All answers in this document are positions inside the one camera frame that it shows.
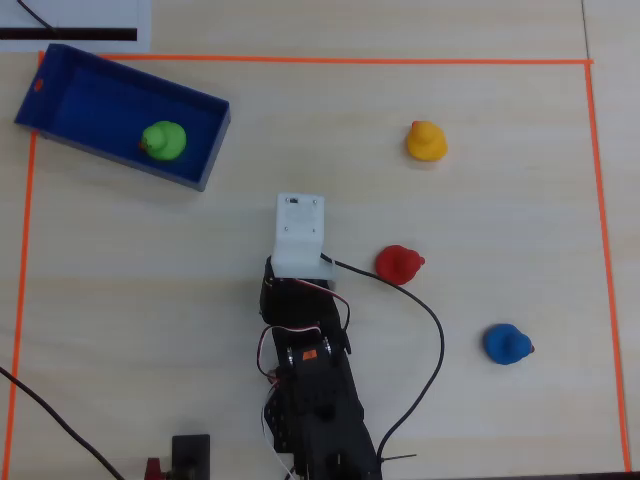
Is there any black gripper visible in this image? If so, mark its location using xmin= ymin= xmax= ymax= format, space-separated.
xmin=258 ymin=255 xmax=352 ymax=332

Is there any green rubber duck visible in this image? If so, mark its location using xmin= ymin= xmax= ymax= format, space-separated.
xmin=138 ymin=120 xmax=188 ymax=163

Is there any red rubber duck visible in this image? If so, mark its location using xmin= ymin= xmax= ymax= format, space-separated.
xmin=374 ymin=243 xmax=427 ymax=287

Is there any yellow rubber duck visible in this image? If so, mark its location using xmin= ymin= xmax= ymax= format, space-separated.
xmin=405 ymin=119 xmax=449 ymax=163

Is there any blue rubber duck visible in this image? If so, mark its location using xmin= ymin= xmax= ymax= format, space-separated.
xmin=482 ymin=322 xmax=536 ymax=368

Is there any blue plastic box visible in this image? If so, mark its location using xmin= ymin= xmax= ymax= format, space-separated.
xmin=13 ymin=42 xmax=233 ymax=194

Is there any orange tape strip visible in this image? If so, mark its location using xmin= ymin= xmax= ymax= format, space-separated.
xmin=2 ymin=133 xmax=39 ymax=480
xmin=583 ymin=60 xmax=632 ymax=472
xmin=37 ymin=50 xmax=595 ymax=66

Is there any white paper with black bar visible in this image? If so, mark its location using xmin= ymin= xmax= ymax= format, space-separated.
xmin=0 ymin=0 xmax=152 ymax=54

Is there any thin black camera cable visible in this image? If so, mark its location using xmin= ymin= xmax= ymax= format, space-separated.
xmin=319 ymin=253 xmax=446 ymax=464

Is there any black stand post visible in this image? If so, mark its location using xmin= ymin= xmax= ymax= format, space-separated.
xmin=170 ymin=433 xmax=212 ymax=480

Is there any thick black cable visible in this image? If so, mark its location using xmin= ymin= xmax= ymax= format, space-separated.
xmin=0 ymin=366 xmax=127 ymax=480

